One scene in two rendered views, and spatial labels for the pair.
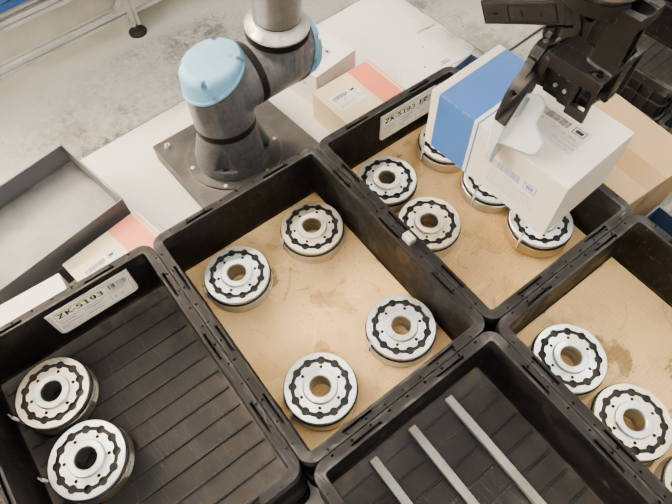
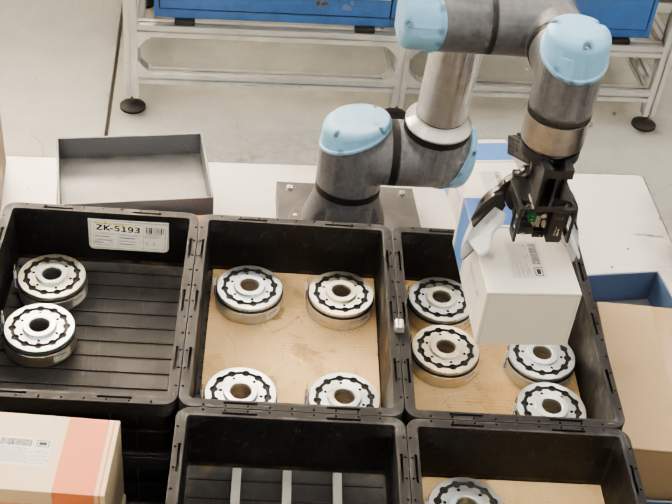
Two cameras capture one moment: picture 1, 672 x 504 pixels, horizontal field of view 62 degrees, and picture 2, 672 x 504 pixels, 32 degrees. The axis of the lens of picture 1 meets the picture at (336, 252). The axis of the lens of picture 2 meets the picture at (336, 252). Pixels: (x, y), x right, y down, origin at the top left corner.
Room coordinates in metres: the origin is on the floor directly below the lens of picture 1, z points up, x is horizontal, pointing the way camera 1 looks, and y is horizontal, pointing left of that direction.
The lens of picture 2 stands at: (-0.68, -0.61, 2.08)
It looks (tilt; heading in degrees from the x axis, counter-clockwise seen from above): 40 degrees down; 30
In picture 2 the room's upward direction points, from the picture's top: 7 degrees clockwise
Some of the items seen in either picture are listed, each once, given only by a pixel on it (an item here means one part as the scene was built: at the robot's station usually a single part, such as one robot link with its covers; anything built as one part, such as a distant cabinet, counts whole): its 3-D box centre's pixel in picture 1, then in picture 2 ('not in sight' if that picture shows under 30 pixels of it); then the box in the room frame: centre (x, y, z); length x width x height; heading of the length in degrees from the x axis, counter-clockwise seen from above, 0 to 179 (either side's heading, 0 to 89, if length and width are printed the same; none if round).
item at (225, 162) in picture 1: (229, 136); (344, 203); (0.75, 0.20, 0.80); 0.15 x 0.15 x 0.10
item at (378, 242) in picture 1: (313, 299); (291, 337); (0.36, 0.04, 0.87); 0.40 x 0.30 x 0.11; 35
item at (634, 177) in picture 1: (574, 159); (667, 411); (0.67, -0.46, 0.78); 0.30 x 0.22 x 0.16; 32
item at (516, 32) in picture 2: not in sight; (536, 25); (0.51, -0.17, 1.41); 0.11 x 0.11 x 0.08; 39
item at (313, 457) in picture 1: (311, 284); (293, 312); (0.36, 0.04, 0.92); 0.40 x 0.30 x 0.02; 35
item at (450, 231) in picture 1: (428, 222); (445, 349); (0.49, -0.15, 0.86); 0.10 x 0.10 x 0.01
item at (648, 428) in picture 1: (634, 420); not in sight; (0.16, -0.38, 0.86); 0.05 x 0.05 x 0.01
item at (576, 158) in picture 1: (520, 136); (513, 266); (0.46, -0.23, 1.09); 0.20 x 0.12 x 0.09; 38
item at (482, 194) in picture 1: (494, 179); (541, 355); (0.57, -0.27, 0.86); 0.10 x 0.10 x 0.01
